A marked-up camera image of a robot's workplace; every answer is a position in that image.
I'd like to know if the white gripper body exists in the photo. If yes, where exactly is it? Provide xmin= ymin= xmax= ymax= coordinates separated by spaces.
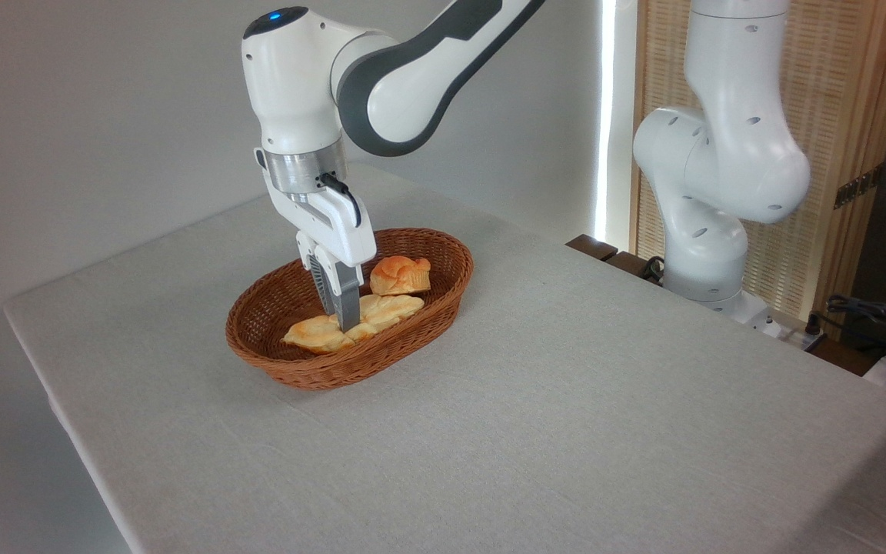
xmin=254 ymin=147 xmax=378 ymax=267

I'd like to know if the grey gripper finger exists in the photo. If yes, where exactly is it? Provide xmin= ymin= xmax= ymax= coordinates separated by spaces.
xmin=296 ymin=230 xmax=338 ymax=317
xmin=331 ymin=262 xmax=364 ymax=334

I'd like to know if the small round orange bread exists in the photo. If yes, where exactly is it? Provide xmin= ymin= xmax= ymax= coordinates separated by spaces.
xmin=368 ymin=255 xmax=433 ymax=298

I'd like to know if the long braided bread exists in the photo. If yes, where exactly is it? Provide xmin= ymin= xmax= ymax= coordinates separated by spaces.
xmin=282 ymin=293 xmax=426 ymax=355

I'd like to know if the black cable bundle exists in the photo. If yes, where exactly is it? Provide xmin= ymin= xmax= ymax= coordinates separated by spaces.
xmin=806 ymin=294 xmax=886 ymax=364

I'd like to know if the wooden rattan folding screen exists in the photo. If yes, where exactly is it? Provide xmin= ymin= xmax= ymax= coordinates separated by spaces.
xmin=631 ymin=0 xmax=886 ymax=341

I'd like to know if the white tablecloth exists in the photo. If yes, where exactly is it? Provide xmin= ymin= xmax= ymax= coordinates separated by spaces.
xmin=3 ymin=165 xmax=886 ymax=554

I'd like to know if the brass screen hinge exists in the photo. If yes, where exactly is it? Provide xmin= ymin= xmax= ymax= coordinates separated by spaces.
xmin=833 ymin=165 xmax=884 ymax=211

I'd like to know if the brown wicker basket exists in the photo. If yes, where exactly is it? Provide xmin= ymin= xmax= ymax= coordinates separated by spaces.
xmin=225 ymin=227 xmax=475 ymax=392

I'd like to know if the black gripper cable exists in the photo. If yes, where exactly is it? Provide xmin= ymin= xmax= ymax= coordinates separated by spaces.
xmin=318 ymin=172 xmax=364 ymax=229

